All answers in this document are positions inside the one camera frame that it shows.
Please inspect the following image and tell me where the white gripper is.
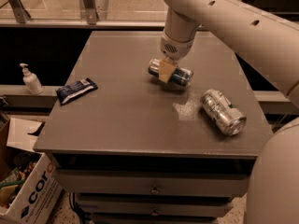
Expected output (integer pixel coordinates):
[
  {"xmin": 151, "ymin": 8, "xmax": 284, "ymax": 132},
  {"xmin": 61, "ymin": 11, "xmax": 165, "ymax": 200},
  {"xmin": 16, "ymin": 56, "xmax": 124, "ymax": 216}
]
[{"xmin": 158, "ymin": 33, "xmax": 193, "ymax": 83}]

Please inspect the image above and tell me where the silver green soda can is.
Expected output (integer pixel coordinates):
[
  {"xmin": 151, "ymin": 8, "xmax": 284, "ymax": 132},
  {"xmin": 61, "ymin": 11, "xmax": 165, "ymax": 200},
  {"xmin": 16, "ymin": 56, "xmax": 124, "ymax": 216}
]
[{"xmin": 200, "ymin": 89, "xmax": 247, "ymax": 136}]

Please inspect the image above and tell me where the white pump dispenser bottle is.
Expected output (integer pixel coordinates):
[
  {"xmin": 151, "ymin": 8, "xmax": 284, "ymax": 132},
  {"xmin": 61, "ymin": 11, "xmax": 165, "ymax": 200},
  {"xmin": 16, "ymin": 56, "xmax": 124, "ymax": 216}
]
[{"xmin": 20, "ymin": 63, "xmax": 44, "ymax": 95}]

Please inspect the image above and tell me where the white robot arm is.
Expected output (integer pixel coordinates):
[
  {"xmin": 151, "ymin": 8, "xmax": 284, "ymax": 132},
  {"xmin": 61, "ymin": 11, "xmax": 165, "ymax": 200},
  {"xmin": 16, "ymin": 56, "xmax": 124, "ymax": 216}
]
[{"xmin": 161, "ymin": 0, "xmax": 299, "ymax": 224}]

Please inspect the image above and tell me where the dark blue snack packet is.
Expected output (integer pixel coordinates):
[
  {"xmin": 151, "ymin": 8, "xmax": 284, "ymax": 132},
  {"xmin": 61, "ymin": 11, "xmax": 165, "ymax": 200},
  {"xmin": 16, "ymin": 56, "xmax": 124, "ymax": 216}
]
[{"xmin": 56, "ymin": 77, "xmax": 98, "ymax": 105}]

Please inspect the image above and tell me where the blue silver redbull can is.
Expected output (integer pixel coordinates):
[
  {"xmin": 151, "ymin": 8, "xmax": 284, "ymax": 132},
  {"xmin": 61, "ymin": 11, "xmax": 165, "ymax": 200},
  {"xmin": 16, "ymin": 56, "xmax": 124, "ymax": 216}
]
[{"xmin": 148, "ymin": 58, "xmax": 193, "ymax": 88}]

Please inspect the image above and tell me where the metal railing frame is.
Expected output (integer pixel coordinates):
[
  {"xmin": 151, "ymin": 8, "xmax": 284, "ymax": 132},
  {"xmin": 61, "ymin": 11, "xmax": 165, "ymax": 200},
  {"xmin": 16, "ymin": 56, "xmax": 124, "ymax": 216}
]
[{"xmin": 0, "ymin": 0, "xmax": 167, "ymax": 28}]

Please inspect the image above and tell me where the white cardboard box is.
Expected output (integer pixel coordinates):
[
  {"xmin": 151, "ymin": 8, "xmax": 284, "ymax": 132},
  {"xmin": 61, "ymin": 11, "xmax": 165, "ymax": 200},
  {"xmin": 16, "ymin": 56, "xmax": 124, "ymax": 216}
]
[{"xmin": 0, "ymin": 118, "xmax": 62, "ymax": 224}]

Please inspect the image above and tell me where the grey drawer cabinet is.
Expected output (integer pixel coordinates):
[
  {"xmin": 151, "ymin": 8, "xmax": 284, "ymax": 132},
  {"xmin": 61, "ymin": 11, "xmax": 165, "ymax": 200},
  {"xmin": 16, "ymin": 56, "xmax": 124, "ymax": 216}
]
[{"xmin": 35, "ymin": 31, "xmax": 272, "ymax": 224}]

